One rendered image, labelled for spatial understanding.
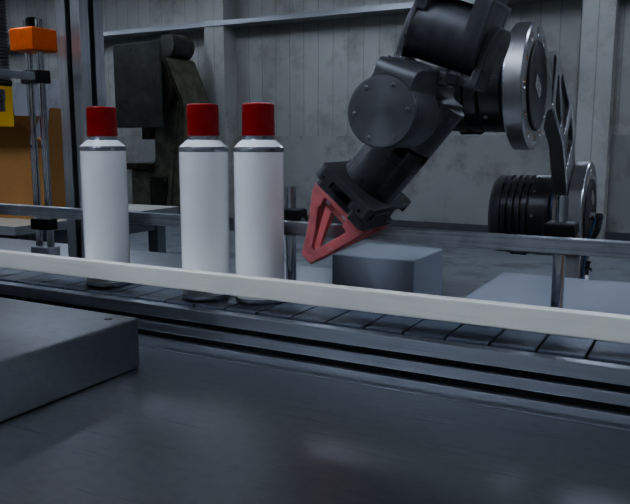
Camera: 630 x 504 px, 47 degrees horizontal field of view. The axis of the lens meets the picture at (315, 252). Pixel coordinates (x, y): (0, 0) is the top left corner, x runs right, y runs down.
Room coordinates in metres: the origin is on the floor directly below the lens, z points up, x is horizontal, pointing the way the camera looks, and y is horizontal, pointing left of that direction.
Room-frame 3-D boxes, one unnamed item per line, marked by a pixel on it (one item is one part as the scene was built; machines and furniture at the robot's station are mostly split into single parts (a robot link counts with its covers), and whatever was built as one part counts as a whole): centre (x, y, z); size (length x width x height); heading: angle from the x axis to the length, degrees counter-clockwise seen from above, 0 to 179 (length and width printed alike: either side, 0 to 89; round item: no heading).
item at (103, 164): (0.83, 0.24, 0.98); 0.05 x 0.05 x 0.20
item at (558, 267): (0.67, -0.23, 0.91); 0.07 x 0.03 x 0.17; 152
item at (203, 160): (0.76, 0.12, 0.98); 0.05 x 0.05 x 0.20
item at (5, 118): (0.94, 0.40, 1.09); 0.03 x 0.01 x 0.06; 152
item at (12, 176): (2.64, 1.01, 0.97); 0.51 x 0.42 x 0.37; 157
